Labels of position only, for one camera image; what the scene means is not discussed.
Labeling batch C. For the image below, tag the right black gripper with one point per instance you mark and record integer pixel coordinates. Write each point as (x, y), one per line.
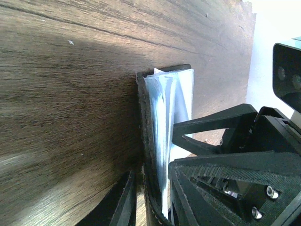
(271, 131)

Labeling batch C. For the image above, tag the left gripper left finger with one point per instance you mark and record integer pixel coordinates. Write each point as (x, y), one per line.
(118, 207)

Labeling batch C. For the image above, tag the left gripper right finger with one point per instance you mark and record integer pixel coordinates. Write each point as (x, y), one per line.
(240, 189)

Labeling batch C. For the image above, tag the black card holder wallet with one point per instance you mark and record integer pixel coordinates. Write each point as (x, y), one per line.
(165, 98)

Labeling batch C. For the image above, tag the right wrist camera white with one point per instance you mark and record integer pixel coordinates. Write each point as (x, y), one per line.
(286, 80)

